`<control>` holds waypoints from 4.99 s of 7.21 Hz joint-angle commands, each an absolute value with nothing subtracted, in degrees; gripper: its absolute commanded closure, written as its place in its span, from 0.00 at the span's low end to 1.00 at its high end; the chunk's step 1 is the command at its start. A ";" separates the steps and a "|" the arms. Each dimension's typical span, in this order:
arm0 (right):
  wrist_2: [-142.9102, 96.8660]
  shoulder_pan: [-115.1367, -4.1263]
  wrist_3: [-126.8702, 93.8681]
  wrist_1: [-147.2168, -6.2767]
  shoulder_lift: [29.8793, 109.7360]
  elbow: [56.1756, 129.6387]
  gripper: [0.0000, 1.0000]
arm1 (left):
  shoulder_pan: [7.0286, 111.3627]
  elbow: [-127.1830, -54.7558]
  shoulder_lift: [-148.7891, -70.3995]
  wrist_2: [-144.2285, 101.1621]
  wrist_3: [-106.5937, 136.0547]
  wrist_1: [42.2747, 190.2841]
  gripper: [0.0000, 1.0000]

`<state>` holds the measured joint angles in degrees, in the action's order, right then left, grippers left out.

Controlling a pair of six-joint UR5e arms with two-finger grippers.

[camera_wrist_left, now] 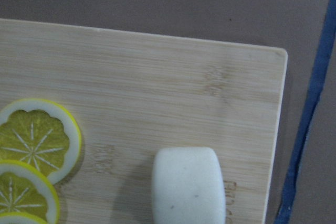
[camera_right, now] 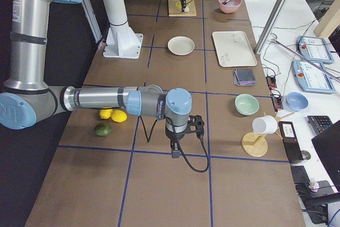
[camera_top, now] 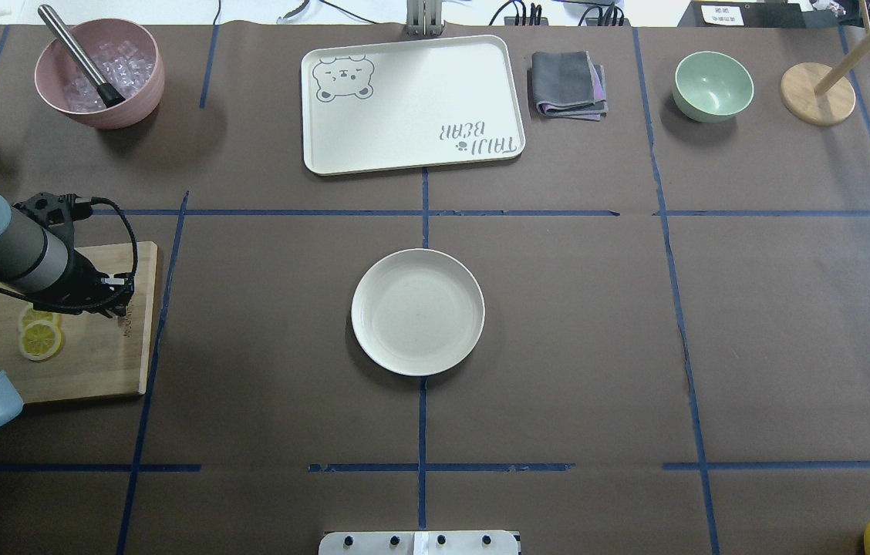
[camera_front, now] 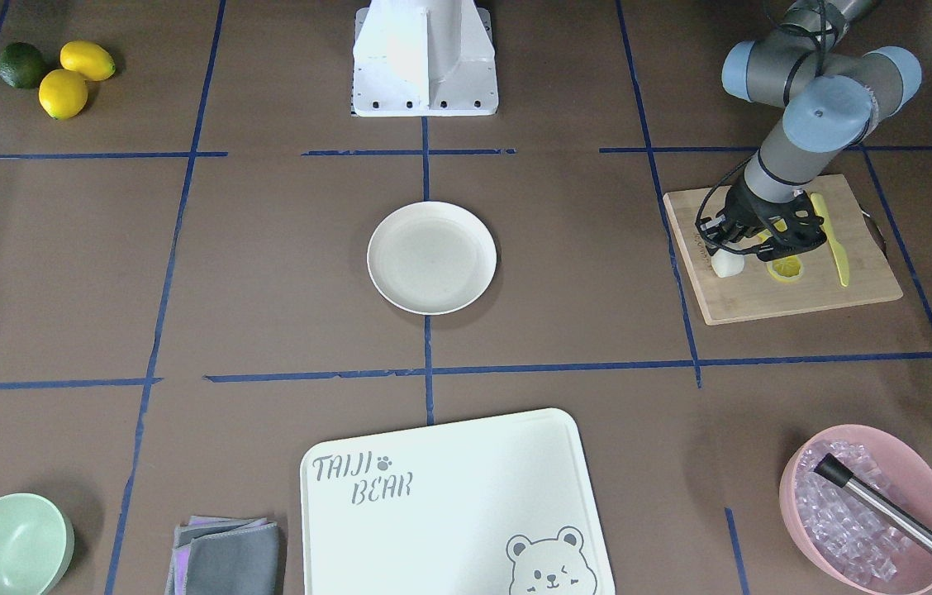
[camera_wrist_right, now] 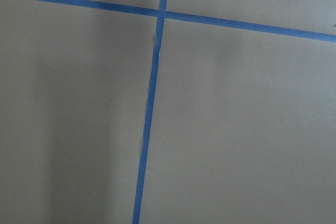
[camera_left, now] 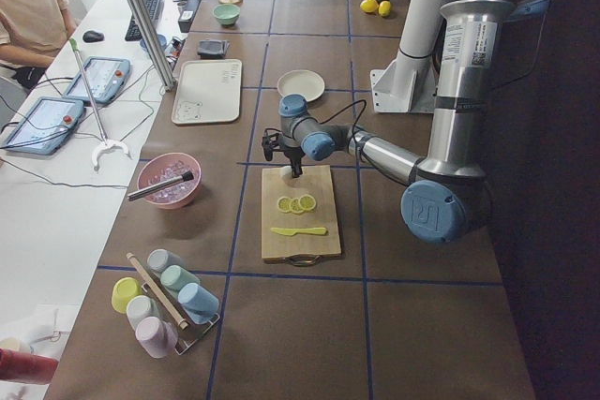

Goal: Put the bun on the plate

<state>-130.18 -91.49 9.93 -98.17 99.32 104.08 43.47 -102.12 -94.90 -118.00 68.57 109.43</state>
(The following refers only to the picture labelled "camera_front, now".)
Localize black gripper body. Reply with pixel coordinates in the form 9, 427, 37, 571
696, 179, 826, 261

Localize white bun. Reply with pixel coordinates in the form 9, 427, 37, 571
709, 250, 747, 278

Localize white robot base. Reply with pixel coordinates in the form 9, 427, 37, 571
350, 1, 500, 118

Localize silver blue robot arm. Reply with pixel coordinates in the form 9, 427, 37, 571
694, 1, 923, 261

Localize white bear tray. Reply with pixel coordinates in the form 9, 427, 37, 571
300, 409, 615, 594

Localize yellow lemon slice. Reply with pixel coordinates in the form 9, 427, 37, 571
767, 255, 805, 283

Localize bamboo cutting board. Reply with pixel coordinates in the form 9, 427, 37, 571
663, 174, 903, 326

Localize yellow plastic knife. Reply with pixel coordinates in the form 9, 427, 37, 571
810, 192, 851, 288

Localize metal scoop black tip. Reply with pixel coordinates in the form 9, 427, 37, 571
812, 455, 932, 556

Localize white plate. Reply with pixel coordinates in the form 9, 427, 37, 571
365, 201, 497, 316

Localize pink bowl with ice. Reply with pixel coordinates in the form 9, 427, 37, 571
779, 423, 932, 594

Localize grey folded cloths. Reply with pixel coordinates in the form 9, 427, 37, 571
164, 516, 280, 594

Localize green lime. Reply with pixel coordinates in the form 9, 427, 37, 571
0, 42, 48, 89

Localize mint green bowl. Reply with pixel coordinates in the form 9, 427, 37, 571
0, 493, 74, 594

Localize metal cutting board handle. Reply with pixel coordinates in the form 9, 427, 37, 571
860, 208, 888, 259

